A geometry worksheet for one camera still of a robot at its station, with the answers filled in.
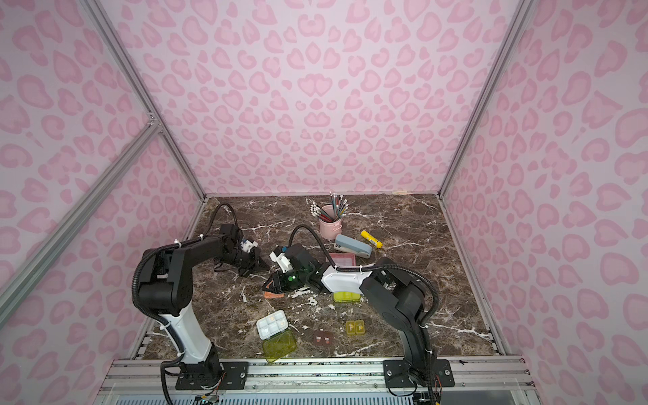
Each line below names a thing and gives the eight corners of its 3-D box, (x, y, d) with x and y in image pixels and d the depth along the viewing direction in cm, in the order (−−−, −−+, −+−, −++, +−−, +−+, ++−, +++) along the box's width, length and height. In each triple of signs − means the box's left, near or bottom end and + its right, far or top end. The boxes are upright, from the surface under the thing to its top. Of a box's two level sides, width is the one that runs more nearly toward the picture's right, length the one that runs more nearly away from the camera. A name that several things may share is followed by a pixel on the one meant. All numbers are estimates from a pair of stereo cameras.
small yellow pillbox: (346, 334, 83) (346, 332, 81) (346, 322, 85) (346, 320, 83) (364, 334, 83) (365, 332, 81) (363, 322, 85) (364, 320, 83)
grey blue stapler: (333, 247, 103) (333, 241, 99) (337, 240, 106) (337, 233, 102) (368, 260, 99) (370, 253, 95) (372, 252, 102) (373, 245, 98)
